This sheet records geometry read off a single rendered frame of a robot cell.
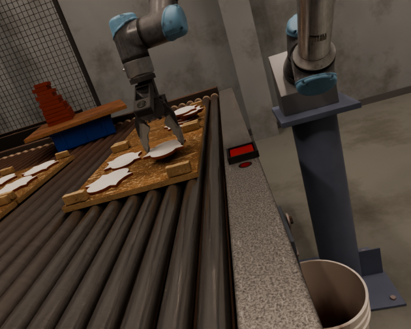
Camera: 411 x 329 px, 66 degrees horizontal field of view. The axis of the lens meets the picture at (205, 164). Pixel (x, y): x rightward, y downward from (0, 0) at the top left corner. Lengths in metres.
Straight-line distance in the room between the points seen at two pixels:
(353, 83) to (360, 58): 0.28
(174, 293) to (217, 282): 0.06
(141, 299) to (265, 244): 0.18
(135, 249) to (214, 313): 0.23
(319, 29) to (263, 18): 3.07
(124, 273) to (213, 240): 0.14
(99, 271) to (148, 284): 0.12
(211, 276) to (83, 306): 0.19
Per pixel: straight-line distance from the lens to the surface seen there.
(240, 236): 0.50
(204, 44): 3.91
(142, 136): 0.90
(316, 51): 0.92
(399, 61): 4.37
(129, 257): 0.55
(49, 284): 0.62
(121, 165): 0.97
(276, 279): 0.41
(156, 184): 0.75
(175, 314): 0.41
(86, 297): 0.52
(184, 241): 0.52
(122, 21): 0.87
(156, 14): 0.84
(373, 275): 1.73
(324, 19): 0.85
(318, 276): 1.31
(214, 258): 0.46
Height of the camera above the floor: 1.19
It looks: 20 degrees down
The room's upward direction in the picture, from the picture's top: 18 degrees counter-clockwise
